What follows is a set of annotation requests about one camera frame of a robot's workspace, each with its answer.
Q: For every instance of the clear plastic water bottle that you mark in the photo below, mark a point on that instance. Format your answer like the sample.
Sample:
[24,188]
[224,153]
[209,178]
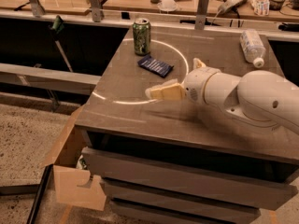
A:
[253,47]

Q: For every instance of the colourful snack packet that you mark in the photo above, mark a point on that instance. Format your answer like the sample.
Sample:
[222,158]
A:
[260,8]

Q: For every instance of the green handled tool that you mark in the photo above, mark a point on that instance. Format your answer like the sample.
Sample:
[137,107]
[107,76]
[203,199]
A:
[56,30]

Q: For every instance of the brown cardboard box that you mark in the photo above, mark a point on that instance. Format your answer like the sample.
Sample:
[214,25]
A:
[73,186]

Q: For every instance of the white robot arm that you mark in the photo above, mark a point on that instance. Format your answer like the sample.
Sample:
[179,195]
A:
[260,100]

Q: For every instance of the blue rxbar wrapper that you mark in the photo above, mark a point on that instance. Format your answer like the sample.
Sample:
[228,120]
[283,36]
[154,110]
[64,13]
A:
[155,66]

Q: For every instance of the green soda can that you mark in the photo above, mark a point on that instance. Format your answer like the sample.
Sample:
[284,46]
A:
[141,35]

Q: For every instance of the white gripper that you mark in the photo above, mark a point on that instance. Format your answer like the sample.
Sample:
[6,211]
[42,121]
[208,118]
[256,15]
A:
[195,85]

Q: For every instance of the black mesh cup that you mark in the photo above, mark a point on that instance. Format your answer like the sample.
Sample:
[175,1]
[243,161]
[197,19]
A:
[276,4]

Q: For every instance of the white bowl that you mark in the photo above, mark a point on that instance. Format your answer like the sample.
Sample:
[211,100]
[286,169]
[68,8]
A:
[167,5]

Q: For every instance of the grey power strip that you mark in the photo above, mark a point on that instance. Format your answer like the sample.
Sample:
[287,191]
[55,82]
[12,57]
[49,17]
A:
[229,4]

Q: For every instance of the grey drawer cabinet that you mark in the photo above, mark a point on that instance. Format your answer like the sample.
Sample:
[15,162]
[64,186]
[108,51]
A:
[176,162]

